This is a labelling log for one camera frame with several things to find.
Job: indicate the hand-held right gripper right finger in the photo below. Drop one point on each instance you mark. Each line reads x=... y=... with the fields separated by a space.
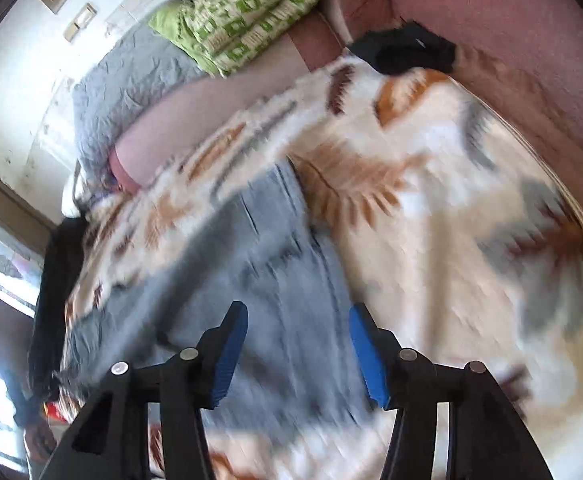
x=369 y=355

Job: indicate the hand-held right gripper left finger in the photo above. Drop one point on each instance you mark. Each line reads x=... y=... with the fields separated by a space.
x=229 y=350

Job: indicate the blue-grey denim pants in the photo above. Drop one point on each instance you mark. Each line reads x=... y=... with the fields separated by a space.
x=281 y=270

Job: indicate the leaf print fleece blanket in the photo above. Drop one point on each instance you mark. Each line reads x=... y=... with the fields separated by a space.
x=446 y=260

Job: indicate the dark hanging cloth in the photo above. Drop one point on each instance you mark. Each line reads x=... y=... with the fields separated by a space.
x=54 y=285

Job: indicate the white cloth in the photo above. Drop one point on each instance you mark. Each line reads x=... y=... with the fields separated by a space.
x=73 y=200

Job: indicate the pink bed sheet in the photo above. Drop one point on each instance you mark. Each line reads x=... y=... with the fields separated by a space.
x=181 y=115

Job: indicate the grey quilted bedspread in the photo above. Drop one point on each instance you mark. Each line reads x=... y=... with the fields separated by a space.
x=121 y=85

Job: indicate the black cloth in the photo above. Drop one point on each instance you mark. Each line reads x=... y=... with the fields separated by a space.
x=401 y=47

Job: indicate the green patterned cloth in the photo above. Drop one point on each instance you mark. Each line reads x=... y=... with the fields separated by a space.
x=251 y=15

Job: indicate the pink upholstered headboard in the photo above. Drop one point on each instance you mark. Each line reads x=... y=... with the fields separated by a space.
x=496 y=35

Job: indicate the wooden frame window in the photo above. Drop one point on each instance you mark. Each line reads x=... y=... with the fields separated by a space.
x=1 y=270

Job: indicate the wall light switch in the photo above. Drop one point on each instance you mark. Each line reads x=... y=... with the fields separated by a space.
x=80 y=22

